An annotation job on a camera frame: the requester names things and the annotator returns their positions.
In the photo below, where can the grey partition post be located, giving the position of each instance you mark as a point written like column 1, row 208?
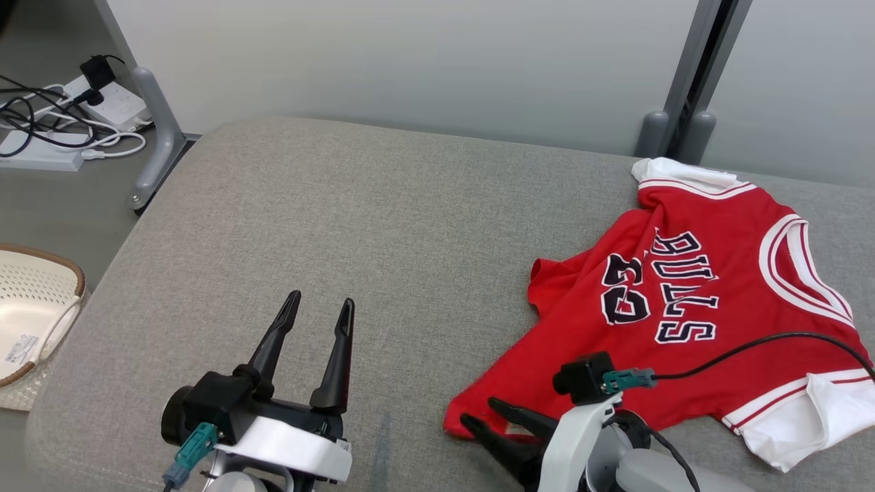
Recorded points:
column 692, row 55
column 696, row 140
column 160, row 137

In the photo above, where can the white power strip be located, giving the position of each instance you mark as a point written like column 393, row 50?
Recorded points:
column 119, row 106

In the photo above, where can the flat white power box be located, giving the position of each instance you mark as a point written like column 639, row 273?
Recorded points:
column 41, row 156

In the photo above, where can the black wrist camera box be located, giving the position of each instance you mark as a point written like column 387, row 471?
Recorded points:
column 219, row 403
column 584, row 379

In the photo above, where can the red Bulls jersey white sleeves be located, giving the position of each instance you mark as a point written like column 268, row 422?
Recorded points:
column 683, row 410

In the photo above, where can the black power adapter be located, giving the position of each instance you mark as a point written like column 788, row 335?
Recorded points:
column 98, row 72

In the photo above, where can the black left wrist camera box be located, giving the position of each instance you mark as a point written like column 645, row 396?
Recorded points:
column 219, row 403

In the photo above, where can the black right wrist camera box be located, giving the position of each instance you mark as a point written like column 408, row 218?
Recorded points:
column 584, row 379

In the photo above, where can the cream laundry basket brown rim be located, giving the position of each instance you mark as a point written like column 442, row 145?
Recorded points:
column 34, row 301

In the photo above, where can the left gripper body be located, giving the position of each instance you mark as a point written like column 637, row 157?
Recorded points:
column 294, row 447

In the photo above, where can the white label sticker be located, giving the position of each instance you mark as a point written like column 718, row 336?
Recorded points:
column 20, row 350

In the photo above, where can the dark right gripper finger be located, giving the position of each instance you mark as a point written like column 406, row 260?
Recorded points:
column 526, row 420
column 506, row 447

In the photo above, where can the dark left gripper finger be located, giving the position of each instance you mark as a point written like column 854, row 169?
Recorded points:
column 338, row 369
column 273, row 348

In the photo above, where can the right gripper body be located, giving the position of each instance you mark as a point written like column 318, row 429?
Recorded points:
column 567, row 458

